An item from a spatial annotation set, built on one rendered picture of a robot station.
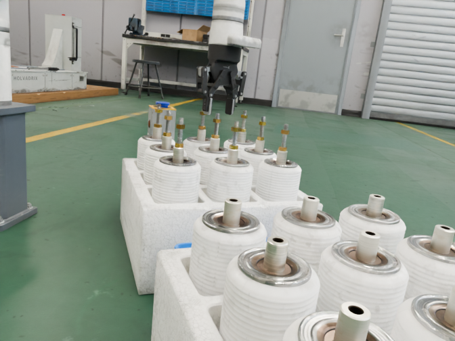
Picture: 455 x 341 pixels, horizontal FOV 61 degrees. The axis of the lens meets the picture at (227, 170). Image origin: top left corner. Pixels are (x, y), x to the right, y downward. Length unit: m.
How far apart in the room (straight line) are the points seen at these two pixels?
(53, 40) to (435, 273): 4.24
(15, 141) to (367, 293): 0.90
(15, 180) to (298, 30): 5.06
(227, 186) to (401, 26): 5.28
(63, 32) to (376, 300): 4.26
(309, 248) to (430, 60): 5.56
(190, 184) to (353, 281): 0.42
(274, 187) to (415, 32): 5.25
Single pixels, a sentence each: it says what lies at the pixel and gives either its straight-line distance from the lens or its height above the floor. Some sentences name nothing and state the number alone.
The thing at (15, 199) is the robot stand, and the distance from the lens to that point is 1.13.
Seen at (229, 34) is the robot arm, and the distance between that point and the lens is 0.88.
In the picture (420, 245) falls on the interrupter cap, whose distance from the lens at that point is 0.55.
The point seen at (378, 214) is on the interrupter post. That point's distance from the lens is 0.62.
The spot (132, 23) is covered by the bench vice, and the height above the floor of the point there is 0.89.
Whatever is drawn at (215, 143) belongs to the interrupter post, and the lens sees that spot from 0.92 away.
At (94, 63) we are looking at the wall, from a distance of 6.51.
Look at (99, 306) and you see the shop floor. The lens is 0.78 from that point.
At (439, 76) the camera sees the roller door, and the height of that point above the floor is 0.67.
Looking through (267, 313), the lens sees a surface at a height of 0.23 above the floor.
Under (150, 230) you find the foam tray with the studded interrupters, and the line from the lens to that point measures 0.74.
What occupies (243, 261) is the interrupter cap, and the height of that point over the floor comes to 0.25.
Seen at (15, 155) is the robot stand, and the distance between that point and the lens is 1.10.
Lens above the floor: 0.44
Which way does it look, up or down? 14 degrees down
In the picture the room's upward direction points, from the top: 6 degrees clockwise
